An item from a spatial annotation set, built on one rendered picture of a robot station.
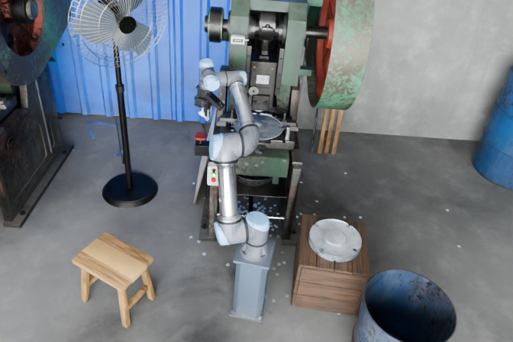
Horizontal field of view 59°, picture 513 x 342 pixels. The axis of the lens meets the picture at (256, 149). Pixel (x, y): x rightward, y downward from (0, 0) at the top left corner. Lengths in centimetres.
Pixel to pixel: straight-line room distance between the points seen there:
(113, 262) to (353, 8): 172
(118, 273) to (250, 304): 71
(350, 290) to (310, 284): 22
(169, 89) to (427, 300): 264
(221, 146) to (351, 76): 72
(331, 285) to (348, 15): 140
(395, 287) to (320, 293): 41
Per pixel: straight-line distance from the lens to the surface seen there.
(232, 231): 217
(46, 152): 369
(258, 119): 276
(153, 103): 411
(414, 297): 256
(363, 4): 225
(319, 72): 280
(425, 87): 425
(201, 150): 265
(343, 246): 259
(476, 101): 450
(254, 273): 238
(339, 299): 269
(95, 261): 255
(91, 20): 265
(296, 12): 244
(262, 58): 258
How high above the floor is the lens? 219
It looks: 35 degrees down
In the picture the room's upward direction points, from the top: 5 degrees clockwise
